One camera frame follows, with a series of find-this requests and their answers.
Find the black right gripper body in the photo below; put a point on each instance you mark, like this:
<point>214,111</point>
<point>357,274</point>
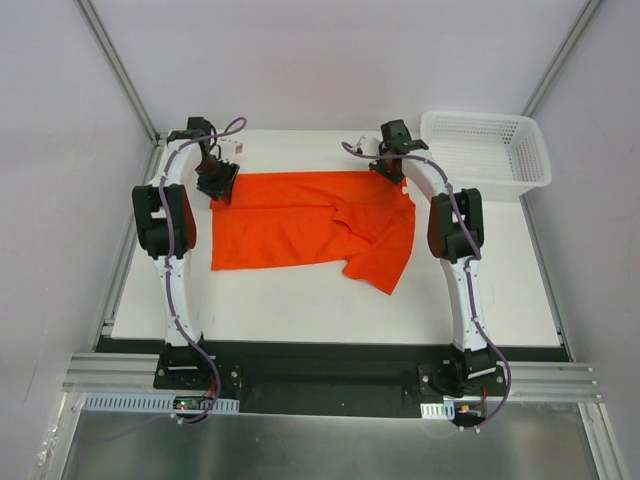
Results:
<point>387,170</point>

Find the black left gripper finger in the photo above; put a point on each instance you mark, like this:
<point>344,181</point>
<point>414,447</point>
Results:
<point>213,193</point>
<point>229,175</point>

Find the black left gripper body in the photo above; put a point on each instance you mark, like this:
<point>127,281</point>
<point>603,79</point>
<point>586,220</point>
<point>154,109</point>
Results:
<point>218,181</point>

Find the orange t shirt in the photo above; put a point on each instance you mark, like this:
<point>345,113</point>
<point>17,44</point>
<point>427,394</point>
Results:
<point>292,219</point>

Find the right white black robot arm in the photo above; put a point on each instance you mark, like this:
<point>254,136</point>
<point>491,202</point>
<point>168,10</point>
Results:
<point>455,235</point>

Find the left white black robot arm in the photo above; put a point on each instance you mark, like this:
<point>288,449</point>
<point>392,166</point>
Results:
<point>165,221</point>

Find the white plastic basket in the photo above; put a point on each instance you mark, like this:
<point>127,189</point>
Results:
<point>504,156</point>

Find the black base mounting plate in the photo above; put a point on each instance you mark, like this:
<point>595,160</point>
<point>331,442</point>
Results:
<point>329,379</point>

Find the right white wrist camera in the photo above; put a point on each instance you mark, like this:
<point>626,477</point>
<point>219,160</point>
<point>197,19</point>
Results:
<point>368,145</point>

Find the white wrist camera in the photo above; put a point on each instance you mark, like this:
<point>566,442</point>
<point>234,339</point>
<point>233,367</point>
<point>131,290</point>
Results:
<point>230,148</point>
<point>368,145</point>

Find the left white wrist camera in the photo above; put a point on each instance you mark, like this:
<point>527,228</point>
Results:
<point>230,148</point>

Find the left aluminium frame post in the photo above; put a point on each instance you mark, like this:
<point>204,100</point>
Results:
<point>108,49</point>

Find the aluminium frame post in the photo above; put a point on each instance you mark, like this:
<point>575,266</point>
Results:
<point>108,49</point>
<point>552,73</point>

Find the right aluminium frame post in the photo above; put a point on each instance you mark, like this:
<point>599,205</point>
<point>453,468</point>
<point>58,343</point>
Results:
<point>552,73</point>

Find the left white cable duct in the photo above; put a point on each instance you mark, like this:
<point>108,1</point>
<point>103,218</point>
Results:
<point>157,403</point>

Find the white cable duct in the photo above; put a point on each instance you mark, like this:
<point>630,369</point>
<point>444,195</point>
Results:
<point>438,411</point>
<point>157,403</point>

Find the right white cable duct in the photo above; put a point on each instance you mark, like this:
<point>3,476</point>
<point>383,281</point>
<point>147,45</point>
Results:
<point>438,411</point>

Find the aluminium front rail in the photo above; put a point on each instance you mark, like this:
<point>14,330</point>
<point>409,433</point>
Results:
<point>567,382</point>

